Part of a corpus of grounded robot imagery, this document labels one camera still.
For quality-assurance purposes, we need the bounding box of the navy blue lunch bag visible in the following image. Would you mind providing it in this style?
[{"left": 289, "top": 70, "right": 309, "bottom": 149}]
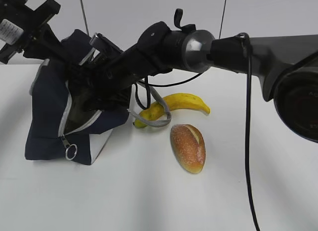
[{"left": 24, "top": 29, "right": 172, "bottom": 166}]

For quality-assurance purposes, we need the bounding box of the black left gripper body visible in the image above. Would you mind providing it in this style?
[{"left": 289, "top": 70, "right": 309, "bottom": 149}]
[{"left": 0, "top": 0, "right": 61, "bottom": 64}]

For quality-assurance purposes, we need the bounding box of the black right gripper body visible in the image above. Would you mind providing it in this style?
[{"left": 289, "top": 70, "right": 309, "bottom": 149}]
[{"left": 69, "top": 21, "right": 172, "bottom": 110}]

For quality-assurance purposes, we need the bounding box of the yellow banana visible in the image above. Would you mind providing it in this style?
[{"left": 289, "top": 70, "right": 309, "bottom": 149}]
[{"left": 132, "top": 93, "right": 211, "bottom": 129}]

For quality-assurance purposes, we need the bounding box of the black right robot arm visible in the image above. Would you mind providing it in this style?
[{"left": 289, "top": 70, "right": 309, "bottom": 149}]
[{"left": 68, "top": 21, "right": 318, "bottom": 142}]

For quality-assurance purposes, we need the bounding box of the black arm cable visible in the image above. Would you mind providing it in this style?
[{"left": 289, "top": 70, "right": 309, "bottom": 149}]
[{"left": 134, "top": 8, "right": 261, "bottom": 231}]

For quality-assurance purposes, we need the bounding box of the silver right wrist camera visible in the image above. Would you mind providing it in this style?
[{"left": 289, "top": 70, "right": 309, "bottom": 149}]
[{"left": 89, "top": 33, "right": 123, "bottom": 59}]

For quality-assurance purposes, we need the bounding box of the brown bread roll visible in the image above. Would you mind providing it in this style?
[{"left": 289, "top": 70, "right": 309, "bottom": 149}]
[{"left": 170, "top": 124, "right": 206, "bottom": 174}]

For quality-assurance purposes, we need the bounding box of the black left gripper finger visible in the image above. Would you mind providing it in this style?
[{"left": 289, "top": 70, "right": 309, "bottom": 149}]
[
  {"left": 37, "top": 24, "right": 74, "bottom": 64},
  {"left": 23, "top": 42, "right": 54, "bottom": 60}
]

